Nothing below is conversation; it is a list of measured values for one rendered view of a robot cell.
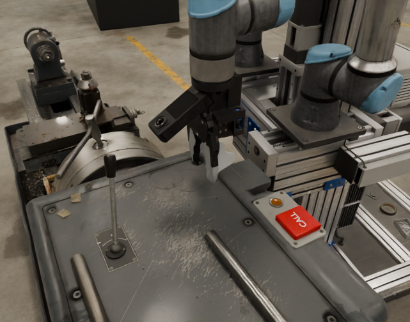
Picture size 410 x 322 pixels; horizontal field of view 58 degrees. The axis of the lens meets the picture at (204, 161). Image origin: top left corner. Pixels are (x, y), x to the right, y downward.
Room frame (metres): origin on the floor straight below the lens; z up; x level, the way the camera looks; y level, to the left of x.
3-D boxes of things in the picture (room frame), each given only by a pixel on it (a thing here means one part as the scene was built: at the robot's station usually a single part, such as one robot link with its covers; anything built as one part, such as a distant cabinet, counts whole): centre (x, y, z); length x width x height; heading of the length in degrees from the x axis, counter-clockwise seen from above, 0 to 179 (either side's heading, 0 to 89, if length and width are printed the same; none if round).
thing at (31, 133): (1.30, 0.51, 0.95); 0.43 x 0.17 x 0.05; 118
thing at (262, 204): (0.49, -0.16, 1.23); 0.13 x 0.08 x 0.05; 28
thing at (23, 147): (1.33, 0.54, 0.90); 0.47 x 0.30 x 0.06; 118
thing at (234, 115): (0.59, -0.02, 1.43); 0.09 x 0.08 x 0.12; 119
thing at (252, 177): (0.62, -0.09, 1.24); 0.09 x 0.08 x 0.03; 28
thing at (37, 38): (1.82, 0.81, 1.01); 0.30 x 0.20 x 0.29; 28
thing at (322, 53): (1.00, -0.35, 1.33); 0.13 x 0.12 x 0.14; 37
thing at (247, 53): (1.47, -0.17, 1.21); 0.15 x 0.15 x 0.10
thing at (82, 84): (1.32, 0.45, 1.13); 0.08 x 0.08 x 0.03
